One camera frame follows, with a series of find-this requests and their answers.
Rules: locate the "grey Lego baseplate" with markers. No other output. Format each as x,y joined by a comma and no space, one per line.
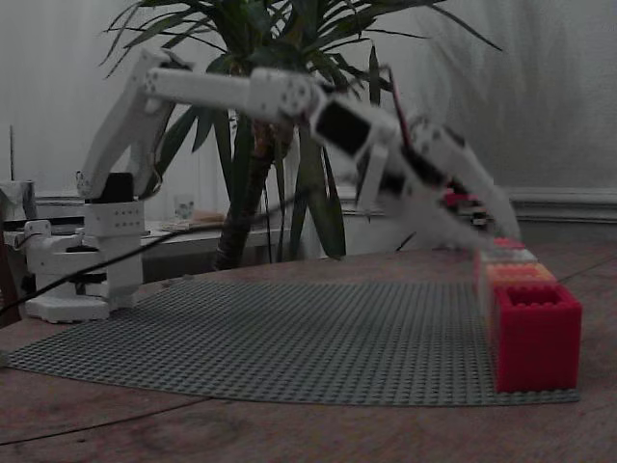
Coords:
289,347

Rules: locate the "white lego box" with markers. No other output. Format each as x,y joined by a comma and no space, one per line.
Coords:
511,255

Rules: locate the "clear drinking glass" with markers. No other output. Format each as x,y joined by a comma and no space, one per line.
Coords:
184,207

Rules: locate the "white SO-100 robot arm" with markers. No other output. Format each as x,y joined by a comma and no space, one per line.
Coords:
207,89

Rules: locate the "green yucca plant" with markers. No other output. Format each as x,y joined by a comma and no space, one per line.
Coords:
260,159

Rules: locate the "dark wooden furniture leg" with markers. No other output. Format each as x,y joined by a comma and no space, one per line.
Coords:
7,289

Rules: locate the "grey wrapped pot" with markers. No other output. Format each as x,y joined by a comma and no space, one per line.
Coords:
19,200

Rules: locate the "large red lego box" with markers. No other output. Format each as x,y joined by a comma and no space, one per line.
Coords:
537,347

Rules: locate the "red Lego brick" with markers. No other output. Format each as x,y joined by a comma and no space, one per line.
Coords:
453,198

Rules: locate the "orange lego box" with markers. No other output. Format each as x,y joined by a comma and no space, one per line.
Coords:
520,274

